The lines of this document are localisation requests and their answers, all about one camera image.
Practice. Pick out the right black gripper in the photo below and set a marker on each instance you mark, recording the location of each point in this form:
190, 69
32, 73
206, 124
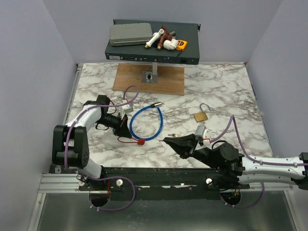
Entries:
181, 144

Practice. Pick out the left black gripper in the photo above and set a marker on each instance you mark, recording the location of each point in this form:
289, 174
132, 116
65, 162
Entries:
124, 131

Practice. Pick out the red cable lock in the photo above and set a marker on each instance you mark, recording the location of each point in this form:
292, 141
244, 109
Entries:
139, 142

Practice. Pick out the brass padlock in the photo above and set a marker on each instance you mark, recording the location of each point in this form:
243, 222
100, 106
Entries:
201, 116

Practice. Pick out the blue cable lock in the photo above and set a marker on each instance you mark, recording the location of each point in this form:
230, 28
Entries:
155, 131

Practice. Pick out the silver key bunch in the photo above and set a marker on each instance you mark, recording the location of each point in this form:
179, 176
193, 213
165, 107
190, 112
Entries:
174, 135

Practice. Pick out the white elbow pipe fitting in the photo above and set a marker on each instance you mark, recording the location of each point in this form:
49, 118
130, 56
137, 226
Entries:
170, 44

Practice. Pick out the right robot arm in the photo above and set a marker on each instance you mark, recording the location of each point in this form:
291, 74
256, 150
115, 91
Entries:
243, 169

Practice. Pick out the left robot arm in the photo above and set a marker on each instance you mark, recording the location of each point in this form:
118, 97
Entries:
70, 146

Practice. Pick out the wooden board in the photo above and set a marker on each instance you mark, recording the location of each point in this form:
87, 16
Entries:
170, 79

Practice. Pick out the grey plastic case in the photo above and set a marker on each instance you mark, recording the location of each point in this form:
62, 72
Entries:
130, 34

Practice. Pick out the yellow tape measure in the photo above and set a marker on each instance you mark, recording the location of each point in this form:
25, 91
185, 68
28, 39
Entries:
182, 44

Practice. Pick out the white straight pipe fitting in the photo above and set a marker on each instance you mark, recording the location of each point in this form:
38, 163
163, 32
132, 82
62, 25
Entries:
154, 38

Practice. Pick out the brown pipe fitting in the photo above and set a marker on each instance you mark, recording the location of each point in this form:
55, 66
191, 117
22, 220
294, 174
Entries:
163, 37

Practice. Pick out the dark teal rack device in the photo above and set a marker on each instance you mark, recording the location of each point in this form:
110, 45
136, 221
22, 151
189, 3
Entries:
187, 32

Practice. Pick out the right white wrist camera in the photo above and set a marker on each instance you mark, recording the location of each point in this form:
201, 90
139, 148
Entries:
202, 135

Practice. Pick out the black mounting rail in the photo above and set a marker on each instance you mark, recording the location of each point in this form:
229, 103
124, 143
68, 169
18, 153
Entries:
126, 183

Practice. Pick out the metal stand post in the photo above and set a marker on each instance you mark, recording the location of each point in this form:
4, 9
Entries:
150, 76

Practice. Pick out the aluminium frame profile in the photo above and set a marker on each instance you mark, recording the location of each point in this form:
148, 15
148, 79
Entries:
68, 183

